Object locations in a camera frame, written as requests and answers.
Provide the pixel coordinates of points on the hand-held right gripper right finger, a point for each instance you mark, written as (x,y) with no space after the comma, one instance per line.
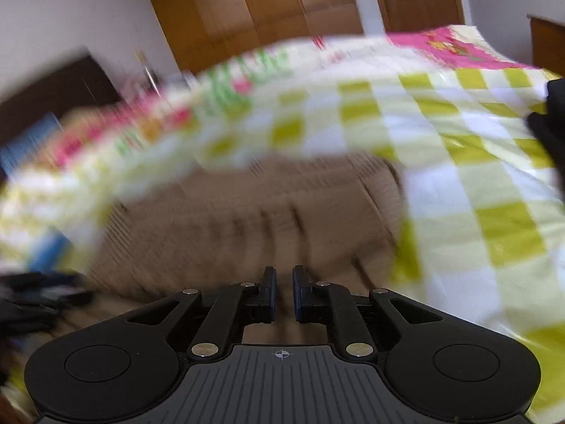
(299,293)

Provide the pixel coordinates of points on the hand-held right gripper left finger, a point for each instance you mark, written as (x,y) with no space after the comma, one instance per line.
(271,293)

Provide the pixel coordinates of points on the brown striped ribbed sweater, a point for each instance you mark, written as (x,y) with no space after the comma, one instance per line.
(247,221)

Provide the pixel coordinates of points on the blue knit garment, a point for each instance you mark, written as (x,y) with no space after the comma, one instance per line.
(53,254)

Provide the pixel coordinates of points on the blue pillow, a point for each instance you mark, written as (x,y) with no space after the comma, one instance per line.
(26,141)

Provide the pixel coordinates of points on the dark wooden headboard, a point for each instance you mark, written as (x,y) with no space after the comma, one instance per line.
(57,97)

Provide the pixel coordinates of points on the checked cartoon-print bedsheet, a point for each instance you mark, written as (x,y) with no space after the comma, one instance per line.
(463,163)

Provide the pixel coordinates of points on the metal bottle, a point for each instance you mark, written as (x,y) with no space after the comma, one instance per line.
(145,68)

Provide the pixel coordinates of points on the wooden wardrobe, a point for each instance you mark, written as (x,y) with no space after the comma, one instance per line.
(247,4)

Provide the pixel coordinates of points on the black garment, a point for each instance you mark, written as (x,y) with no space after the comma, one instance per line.
(551,132)

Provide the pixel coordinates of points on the wooden cabinet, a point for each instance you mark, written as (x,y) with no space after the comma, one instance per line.
(549,44)

